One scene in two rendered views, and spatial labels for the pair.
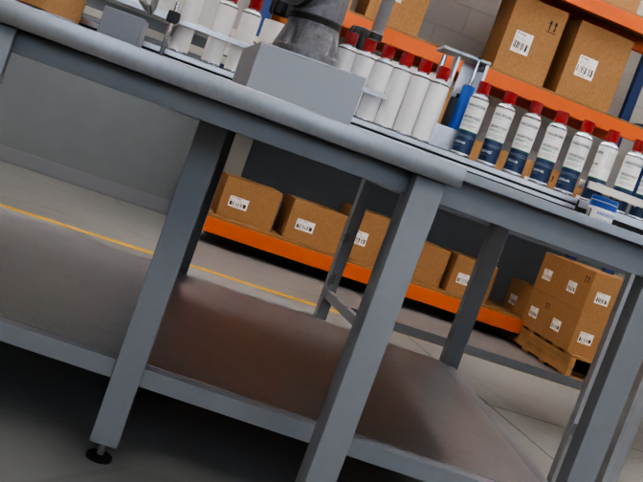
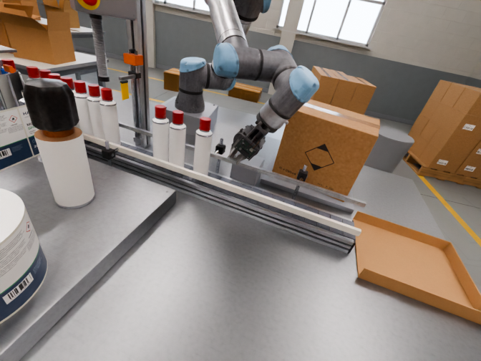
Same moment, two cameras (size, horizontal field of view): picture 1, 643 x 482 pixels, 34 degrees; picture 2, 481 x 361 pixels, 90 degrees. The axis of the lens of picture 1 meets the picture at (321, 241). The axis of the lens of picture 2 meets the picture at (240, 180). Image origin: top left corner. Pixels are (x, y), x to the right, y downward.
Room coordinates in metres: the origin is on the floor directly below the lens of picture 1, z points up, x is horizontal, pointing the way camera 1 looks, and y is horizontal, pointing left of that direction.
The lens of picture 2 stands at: (3.33, 0.87, 1.34)
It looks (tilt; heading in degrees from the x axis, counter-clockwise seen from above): 33 degrees down; 198
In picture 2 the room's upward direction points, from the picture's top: 12 degrees clockwise
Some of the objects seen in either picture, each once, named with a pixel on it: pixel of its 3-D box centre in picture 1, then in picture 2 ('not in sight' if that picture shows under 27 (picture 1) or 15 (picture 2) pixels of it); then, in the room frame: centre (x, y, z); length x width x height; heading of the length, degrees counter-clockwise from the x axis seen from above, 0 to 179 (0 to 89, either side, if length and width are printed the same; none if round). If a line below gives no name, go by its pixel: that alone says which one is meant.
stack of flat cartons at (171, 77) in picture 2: not in sight; (184, 81); (-0.88, -2.12, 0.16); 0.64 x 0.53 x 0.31; 110
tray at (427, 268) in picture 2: not in sight; (409, 258); (2.66, 1.21, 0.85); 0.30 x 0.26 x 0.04; 96
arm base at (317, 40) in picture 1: (309, 41); (190, 97); (2.29, 0.17, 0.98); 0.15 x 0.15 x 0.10
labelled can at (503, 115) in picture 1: (498, 128); not in sight; (2.81, -0.34, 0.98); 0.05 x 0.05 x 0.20
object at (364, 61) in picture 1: (358, 76); (84, 111); (2.77, 0.05, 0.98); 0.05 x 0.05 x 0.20
